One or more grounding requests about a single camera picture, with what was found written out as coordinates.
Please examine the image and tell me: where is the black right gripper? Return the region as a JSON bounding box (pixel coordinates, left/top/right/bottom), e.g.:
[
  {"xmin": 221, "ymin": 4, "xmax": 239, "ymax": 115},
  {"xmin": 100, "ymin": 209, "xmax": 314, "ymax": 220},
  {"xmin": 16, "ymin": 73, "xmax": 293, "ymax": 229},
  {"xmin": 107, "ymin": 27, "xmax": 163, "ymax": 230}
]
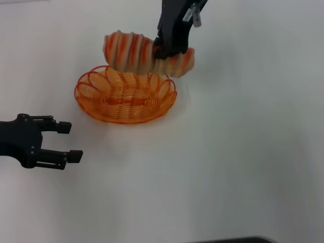
[{"xmin": 152, "ymin": 0, "xmax": 209, "ymax": 61}]

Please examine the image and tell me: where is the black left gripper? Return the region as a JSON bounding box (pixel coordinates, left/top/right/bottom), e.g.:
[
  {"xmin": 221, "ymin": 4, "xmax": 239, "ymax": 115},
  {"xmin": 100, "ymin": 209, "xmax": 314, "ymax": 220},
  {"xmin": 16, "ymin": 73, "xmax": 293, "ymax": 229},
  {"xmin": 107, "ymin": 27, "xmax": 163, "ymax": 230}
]
[{"xmin": 0, "ymin": 113, "xmax": 84, "ymax": 171}]

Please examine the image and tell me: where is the orange white striped bread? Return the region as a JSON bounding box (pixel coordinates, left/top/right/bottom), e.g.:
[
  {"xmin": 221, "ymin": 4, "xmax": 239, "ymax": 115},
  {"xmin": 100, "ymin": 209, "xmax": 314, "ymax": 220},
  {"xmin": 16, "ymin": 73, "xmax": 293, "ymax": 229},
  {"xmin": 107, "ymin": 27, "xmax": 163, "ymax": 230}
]
[{"xmin": 102, "ymin": 29, "xmax": 196, "ymax": 78}]

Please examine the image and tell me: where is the orange wire basket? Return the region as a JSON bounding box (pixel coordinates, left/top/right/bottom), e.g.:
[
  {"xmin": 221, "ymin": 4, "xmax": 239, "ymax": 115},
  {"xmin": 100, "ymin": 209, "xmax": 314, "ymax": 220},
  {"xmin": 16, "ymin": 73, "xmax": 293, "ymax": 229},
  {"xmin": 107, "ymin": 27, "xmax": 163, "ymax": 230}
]
[{"xmin": 74, "ymin": 64, "xmax": 178, "ymax": 125}]

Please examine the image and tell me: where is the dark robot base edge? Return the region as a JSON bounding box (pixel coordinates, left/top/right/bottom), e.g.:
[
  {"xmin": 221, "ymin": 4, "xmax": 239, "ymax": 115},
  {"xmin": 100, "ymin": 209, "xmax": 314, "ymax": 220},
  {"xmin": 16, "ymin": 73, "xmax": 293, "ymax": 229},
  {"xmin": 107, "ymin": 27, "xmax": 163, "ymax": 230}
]
[{"xmin": 199, "ymin": 235, "xmax": 273, "ymax": 243}]

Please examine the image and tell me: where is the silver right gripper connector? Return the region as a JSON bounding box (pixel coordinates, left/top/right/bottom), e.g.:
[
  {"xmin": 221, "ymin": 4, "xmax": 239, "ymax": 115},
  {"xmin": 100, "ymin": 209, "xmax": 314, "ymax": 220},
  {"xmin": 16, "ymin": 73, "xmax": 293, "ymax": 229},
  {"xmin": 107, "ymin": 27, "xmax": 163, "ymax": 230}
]
[{"xmin": 190, "ymin": 3, "xmax": 204, "ymax": 28}]

